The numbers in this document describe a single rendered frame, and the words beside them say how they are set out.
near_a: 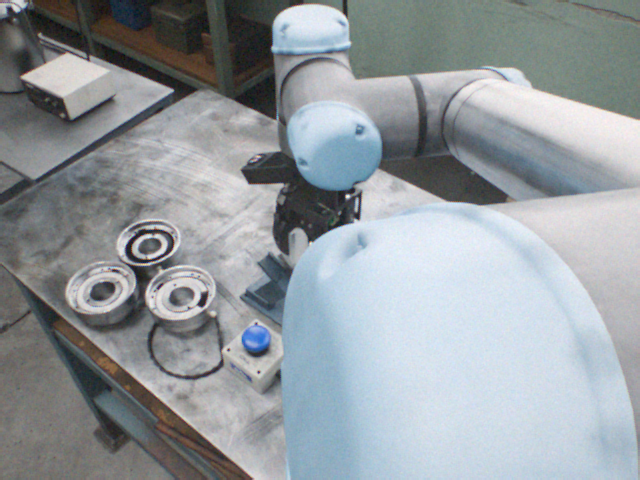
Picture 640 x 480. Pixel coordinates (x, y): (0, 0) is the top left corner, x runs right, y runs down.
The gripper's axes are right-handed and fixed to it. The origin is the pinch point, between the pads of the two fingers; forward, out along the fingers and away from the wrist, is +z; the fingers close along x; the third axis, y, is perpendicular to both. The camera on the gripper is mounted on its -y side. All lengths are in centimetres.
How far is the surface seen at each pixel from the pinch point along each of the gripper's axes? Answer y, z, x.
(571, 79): -8, 43, 149
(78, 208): -46.5, 12.0, -9.2
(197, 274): -15.4, 9.0, -7.4
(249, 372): 3.8, 7.7, -15.4
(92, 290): -26.1, 9.6, -19.8
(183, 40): -160, 61, 105
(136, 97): -86, 24, 32
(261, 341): 3.3, 4.5, -12.2
